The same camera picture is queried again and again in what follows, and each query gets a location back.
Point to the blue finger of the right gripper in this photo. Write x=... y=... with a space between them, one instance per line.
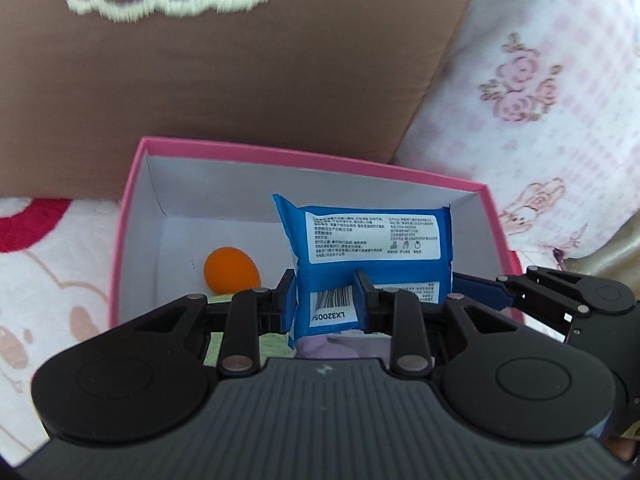
x=492 y=294

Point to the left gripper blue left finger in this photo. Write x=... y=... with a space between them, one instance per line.
x=285 y=299

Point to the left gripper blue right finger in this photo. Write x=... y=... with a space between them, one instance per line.
x=395 y=312

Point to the blue wet wipes pack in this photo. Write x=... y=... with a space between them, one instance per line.
x=402 y=248

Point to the green yarn ball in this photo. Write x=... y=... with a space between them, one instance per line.
x=270 y=345

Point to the orange ball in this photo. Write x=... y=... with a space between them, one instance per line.
x=228 y=270

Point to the beige satin bed cover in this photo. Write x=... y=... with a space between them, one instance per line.
x=619 y=257

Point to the purple plush toy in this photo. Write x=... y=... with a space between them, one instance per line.
x=345 y=345

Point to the pink cardboard box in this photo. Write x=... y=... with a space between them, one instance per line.
x=185 y=198

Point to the pink white bunny pillow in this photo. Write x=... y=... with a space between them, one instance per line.
x=539 y=100

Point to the brown embroidered cushion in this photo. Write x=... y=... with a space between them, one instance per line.
x=83 y=81

